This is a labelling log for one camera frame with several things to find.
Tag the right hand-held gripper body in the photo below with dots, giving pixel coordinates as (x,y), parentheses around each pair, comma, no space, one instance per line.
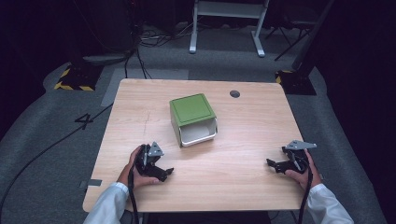
(295,155)

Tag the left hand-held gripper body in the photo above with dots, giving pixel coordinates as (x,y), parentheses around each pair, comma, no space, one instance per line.
(148,160)

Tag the person's left hand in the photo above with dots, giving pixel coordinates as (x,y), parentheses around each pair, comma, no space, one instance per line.
(141,179)

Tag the person's right hand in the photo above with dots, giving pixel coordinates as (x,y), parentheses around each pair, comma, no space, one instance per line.
(306,179)

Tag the white drawer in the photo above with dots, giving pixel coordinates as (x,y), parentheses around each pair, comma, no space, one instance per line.
(196,132)

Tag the grey tape strip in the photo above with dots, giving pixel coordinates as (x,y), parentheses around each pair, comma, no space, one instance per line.
(94,182)

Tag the green drawer box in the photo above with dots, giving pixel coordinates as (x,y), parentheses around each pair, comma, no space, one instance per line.
(190,109)

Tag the black yellow striped stand base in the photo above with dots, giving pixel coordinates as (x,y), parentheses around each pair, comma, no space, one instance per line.
(295,82)
(79,77)

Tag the grey round stand base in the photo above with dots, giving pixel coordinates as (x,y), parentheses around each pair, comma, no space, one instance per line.
(106,58)

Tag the black tripod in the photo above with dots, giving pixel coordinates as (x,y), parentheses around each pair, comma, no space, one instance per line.
(289,40)

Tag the grey metal pole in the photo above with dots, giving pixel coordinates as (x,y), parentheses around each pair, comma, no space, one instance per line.
(313,34)

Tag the white metal table frame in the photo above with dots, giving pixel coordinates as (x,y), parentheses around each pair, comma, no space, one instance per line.
(229,9)

